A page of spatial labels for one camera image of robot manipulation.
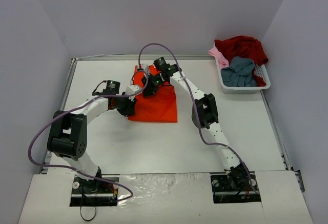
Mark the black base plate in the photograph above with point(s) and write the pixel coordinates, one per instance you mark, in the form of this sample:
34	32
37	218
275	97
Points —
223	192
93	193

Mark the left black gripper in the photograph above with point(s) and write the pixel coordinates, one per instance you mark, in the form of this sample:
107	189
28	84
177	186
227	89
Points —
128	106

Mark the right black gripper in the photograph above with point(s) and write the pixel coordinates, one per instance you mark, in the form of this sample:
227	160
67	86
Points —
149	88

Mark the white foam front board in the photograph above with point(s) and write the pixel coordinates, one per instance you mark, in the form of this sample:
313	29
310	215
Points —
167	198

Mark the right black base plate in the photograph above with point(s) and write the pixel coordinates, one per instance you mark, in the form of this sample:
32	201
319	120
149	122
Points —
223	192

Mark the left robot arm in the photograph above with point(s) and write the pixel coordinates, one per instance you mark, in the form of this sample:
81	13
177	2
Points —
68	134

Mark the white plastic laundry basket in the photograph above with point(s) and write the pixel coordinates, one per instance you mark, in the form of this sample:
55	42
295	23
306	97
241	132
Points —
260	75

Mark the orange t shirt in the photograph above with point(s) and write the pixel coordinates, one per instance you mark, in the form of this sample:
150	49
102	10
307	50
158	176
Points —
158	108

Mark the pink t shirt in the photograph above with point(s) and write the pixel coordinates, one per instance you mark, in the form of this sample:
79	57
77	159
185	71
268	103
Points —
219	56

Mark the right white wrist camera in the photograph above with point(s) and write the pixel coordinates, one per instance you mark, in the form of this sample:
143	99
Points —
145	68

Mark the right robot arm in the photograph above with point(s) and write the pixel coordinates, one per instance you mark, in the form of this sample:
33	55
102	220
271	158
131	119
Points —
205	115

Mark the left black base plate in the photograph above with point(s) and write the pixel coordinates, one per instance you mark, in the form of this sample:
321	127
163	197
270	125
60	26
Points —
93	193

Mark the dark red t shirt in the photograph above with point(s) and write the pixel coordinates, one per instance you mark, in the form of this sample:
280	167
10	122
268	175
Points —
244	47

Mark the teal t shirt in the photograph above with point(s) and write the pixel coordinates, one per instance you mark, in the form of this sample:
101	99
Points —
239	73

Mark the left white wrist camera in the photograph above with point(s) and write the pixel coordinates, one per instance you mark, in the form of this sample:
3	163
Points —
132	91

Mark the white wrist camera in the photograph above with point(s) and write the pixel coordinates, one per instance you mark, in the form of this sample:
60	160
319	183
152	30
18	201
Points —
132	91
145	68

